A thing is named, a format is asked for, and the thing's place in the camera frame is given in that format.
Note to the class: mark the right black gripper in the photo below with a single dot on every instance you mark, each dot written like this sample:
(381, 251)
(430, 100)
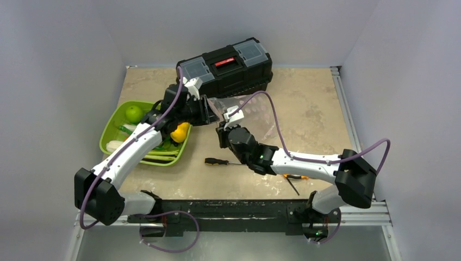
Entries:
(221, 135)

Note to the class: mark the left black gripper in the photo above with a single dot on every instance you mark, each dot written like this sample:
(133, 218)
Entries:
(206, 115)

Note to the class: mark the yellow pear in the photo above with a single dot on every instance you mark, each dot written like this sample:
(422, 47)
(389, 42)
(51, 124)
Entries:
(180, 134)

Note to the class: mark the clear zip top bag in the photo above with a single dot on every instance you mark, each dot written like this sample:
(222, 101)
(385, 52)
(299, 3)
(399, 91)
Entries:
(258, 116)

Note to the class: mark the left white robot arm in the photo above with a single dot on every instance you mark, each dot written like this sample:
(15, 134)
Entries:
(96, 191)

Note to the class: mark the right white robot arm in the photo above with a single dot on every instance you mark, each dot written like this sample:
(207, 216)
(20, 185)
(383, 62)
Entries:
(351, 177)

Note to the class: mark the black yellow screwdriver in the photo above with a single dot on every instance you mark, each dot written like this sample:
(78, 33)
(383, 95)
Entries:
(215, 161)

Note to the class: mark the green celery stalks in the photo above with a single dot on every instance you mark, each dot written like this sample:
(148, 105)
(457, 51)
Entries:
(156, 155)

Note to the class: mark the black plastic toolbox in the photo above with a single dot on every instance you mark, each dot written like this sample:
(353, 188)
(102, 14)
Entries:
(234, 70)

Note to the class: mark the green apple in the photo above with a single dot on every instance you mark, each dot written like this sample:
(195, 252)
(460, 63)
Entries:
(134, 114)

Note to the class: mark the orange black pliers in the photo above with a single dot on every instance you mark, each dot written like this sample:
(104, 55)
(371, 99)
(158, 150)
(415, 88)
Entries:
(289, 178)

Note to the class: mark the green chilli pepper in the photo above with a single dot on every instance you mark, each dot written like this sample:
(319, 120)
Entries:
(125, 130)

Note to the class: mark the green plastic tray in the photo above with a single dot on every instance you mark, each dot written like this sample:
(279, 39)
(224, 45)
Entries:
(118, 119)

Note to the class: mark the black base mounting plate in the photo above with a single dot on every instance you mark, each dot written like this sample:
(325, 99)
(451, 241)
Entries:
(291, 217)

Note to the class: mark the white bok choy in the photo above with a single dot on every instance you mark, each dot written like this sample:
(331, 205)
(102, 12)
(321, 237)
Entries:
(115, 145)

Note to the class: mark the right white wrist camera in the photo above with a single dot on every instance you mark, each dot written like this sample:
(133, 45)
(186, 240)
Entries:
(230, 118)

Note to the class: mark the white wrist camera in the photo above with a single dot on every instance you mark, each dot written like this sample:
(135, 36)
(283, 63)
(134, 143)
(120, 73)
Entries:
(193, 85)
(230, 118)

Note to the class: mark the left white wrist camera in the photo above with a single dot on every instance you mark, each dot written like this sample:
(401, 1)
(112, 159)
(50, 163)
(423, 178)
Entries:
(193, 85)

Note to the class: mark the aluminium frame rails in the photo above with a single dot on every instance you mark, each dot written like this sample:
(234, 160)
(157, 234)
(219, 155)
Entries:
(313, 117)

